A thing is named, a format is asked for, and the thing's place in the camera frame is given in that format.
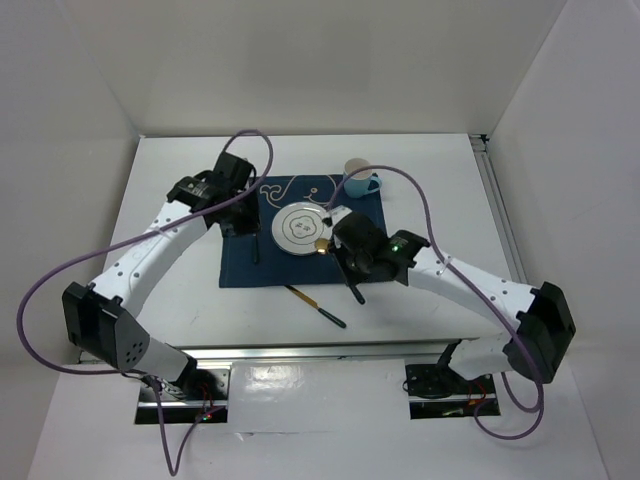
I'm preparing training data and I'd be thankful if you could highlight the gold fork green handle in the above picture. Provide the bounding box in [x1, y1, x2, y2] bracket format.
[251, 234, 261, 265]

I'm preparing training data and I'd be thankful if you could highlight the gold spoon green handle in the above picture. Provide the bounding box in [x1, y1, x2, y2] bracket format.
[314, 238, 366, 305]

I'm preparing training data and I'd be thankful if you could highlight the white plate with dark rim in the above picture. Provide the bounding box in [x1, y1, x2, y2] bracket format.
[271, 202, 331, 256]

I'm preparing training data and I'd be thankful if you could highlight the blue placemat with whale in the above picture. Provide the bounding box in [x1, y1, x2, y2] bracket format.
[217, 174, 394, 289]

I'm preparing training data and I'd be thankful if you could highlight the light blue mug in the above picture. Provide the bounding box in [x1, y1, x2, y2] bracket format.
[343, 158, 382, 199]

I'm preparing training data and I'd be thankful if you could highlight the gold knife green handle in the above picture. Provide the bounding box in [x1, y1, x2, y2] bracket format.
[285, 285, 347, 329]

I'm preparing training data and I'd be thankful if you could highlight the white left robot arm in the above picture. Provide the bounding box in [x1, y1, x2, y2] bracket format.
[62, 152, 261, 399]

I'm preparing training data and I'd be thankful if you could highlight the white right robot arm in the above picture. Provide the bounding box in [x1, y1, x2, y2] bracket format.
[323, 206, 576, 392]

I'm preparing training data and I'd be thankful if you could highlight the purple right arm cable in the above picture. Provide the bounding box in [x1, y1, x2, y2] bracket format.
[327, 166, 546, 441]

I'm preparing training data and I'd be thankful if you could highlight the aluminium front rail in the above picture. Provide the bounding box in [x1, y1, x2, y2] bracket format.
[79, 339, 551, 364]

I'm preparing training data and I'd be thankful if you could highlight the aluminium rail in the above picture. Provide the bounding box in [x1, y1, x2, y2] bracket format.
[465, 134, 540, 294]
[79, 339, 551, 364]

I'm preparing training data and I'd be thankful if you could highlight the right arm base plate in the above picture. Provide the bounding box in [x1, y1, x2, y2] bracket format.
[402, 363, 501, 420]

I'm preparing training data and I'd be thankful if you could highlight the aluminium right side rail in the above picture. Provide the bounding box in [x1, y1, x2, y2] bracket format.
[465, 134, 540, 294]

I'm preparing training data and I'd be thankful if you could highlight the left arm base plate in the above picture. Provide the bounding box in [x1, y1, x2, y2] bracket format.
[134, 361, 232, 425]

